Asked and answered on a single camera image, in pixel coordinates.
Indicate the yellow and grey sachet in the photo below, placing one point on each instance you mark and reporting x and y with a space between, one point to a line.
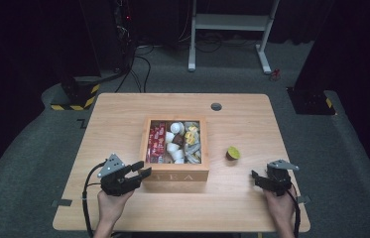
190 136

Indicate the person's left hand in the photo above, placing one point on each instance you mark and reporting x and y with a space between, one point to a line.
113 206

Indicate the dark brown capsule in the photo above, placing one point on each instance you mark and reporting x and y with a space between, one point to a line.
179 140

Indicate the white metal stand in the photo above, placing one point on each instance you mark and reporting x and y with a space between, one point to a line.
228 22

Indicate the person's right hand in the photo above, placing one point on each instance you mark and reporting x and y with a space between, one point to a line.
280 208

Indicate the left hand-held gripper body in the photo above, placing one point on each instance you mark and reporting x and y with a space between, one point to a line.
116 180

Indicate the grey table edge bracket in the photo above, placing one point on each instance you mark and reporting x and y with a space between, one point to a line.
305 199

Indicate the wooden tea box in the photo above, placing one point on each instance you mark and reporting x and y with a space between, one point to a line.
176 177

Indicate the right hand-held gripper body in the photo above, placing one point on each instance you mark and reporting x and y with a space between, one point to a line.
278 178

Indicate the black base with yellow mark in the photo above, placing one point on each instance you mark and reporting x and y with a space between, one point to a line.
311 100

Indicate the red sachet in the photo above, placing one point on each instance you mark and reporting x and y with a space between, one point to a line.
152 145
161 140

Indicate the white capsule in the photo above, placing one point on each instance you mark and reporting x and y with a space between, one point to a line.
169 136
173 147
177 127
178 155

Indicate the black and yellow striped base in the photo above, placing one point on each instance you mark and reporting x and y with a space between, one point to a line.
78 95

